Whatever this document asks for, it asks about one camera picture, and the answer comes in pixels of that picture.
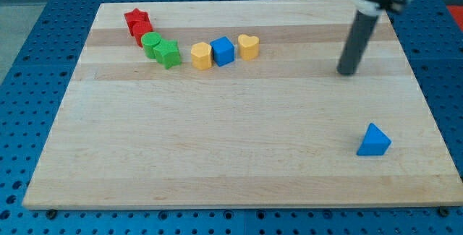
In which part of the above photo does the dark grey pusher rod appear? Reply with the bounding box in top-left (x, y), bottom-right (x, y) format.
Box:
top-left (336, 11), bottom-right (378, 75)

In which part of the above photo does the blue triangle block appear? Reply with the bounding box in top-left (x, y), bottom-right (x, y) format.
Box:
top-left (357, 123), bottom-right (391, 156)

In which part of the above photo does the blue cube block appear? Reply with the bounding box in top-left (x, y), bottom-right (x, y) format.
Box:
top-left (210, 36), bottom-right (235, 67)

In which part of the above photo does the yellow heart block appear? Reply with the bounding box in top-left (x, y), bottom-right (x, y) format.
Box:
top-left (238, 34), bottom-right (260, 61)

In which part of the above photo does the wooden board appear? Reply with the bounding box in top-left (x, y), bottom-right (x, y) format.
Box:
top-left (22, 0), bottom-right (462, 210)

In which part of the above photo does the yellow hexagon block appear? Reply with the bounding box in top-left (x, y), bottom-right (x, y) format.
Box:
top-left (190, 42), bottom-right (212, 70)

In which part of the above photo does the green star block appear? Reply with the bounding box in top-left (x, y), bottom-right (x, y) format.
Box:
top-left (153, 38), bottom-right (182, 69)

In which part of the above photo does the green cylinder block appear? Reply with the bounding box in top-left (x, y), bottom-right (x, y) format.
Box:
top-left (141, 31), bottom-right (161, 59)

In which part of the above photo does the red cylinder block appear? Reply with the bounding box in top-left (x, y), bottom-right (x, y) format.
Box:
top-left (132, 21), bottom-right (153, 48)

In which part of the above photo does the red star block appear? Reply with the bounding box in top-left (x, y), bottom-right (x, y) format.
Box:
top-left (124, 8), bottom-right (150, 36)

